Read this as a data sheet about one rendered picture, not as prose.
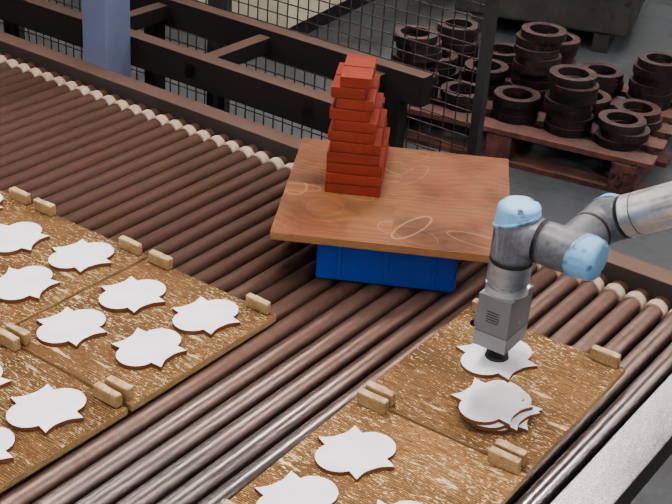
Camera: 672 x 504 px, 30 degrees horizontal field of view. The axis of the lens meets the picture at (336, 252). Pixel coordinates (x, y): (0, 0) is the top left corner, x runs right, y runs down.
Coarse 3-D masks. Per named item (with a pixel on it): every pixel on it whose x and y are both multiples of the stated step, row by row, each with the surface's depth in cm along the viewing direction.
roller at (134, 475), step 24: (408, 288) 269; (360, 312) 258; (384, 312) 261; (336, 336) 250; (288, 360) 241; (312, 360) 243; (264, 384) 234; (216, 408) 226; (240, 408) 228; (192, 432) 219; (216, 432) 223; (144, 456) 213; (168, 456) 214; (120, 480) 207; (144, 480) 210
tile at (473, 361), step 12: (456, 348) 225; (468, 348) 224; (480, 348) 225; (516, 348) 225; (528, 348) 226; (468, 360) 221; (480, 360) 221; (516, 360) 222; (528, 360) 222; (468, 372) 219; (480, 372) 218; (492, 372) 218; (504, 372) 218; (516, 372) 219
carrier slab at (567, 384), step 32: (416, 352) 243; (448, 352) 244; (544, 352) 246; (576, 352) 247; (384, 384) 233; (416, 384) 234; (448, 384) 234; (544, 384) 236; (576, 384) 237; (608, 384) 238; (416, 416) 225; (448, 416) 225; (544, 416) 227; (576, 416) 228; (480, 448) 218; (544, 448) 219
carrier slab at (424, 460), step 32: (352, 416) 224; (384, 416) 224; (416, 448) 216; (448, 448) 217; (256, 480) 206; (352, 480) 208; (384, 480) 208; (416, 480) 209; (448, 480) 209; (480, 480) 210; (512, 480) 210
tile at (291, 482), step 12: (288, 480) 206; (300, 480) 206; (312, 480) 206; (324, 480) 206; (264, 492) 202; (276, 492) 203; (288, 492) 203; (300, 492) 203; (312, 492) 203; (324, 492) 203; (336, 492) 204
